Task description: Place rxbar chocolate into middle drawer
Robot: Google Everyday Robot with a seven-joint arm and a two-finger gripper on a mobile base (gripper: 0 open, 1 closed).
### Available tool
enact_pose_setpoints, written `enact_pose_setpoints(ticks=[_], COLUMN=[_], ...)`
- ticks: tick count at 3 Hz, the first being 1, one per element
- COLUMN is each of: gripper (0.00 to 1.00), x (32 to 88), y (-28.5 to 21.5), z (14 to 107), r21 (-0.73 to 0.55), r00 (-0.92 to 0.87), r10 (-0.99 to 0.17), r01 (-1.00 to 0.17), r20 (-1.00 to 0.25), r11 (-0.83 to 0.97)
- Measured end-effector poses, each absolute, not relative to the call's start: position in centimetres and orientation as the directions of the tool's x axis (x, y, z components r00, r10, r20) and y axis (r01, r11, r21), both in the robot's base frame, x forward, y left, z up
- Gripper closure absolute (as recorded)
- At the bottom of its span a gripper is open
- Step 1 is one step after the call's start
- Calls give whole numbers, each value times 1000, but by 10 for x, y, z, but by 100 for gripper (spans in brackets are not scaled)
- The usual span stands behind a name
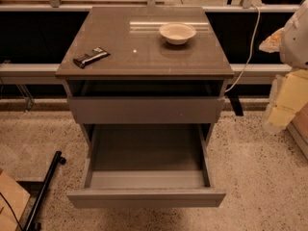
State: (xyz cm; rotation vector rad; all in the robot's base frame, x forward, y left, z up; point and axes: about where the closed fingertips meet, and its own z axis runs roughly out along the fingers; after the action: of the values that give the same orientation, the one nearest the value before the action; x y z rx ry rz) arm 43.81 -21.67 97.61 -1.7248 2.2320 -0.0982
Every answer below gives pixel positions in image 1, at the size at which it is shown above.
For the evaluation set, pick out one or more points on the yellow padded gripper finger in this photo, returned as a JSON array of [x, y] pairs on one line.
[[288, 95], [272, 43]]

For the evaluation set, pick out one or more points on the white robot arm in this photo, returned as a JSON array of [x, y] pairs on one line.
[[293, 49]]

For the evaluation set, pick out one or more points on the grey drawer cabinet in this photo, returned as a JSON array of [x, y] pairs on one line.
[[141, 62]]

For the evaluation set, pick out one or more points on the grey open bottom drawer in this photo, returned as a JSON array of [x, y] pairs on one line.
[[147, 166]]

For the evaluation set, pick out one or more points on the grey middle drawer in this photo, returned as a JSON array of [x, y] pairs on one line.
[[145, 110]]

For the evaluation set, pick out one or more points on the cardboard box right side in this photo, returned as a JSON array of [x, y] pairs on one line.
[[299, 129]]

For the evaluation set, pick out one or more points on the white bowl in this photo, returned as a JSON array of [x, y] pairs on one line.
[[177, 33]]

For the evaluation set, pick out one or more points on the black metal stand bar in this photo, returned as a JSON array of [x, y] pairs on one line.
[[31, 224]]

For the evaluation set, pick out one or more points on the cardboard box left corner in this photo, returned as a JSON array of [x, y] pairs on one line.
[[13, 202]]

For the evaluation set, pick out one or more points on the grey metal rail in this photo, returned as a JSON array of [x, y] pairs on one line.
[[44, 74]]

